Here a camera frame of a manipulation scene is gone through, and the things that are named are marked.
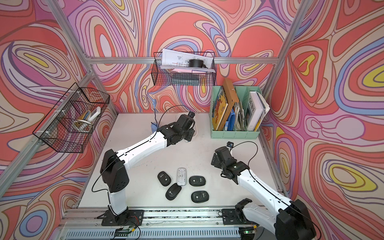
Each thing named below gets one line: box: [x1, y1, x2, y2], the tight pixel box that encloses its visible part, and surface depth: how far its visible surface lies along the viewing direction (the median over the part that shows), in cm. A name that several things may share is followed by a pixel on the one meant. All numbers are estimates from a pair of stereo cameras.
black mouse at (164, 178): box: [157, 171, 171, 187], surface depth 86 cm
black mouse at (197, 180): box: [189, 175, 206, 187], surface depth 85 cm
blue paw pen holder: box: [151, 99, 159, 134], surface depth 104 cm
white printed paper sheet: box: [160, 48, 216, 73], surface depth 86 cm
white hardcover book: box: [246, 91, 271, 132], surface depth 93 cm
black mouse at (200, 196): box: [191, 190, 210, 203], surface depth 80 cm
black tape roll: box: [188, 59, 208, 69], surface depth 84 cm
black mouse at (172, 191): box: [165, 183, 182, 201], surface depth 82 cm
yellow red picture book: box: [212, 86, 228, 131], surface depth 103 cm
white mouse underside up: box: [176, 167, 187, 186], surface depth 86 cm
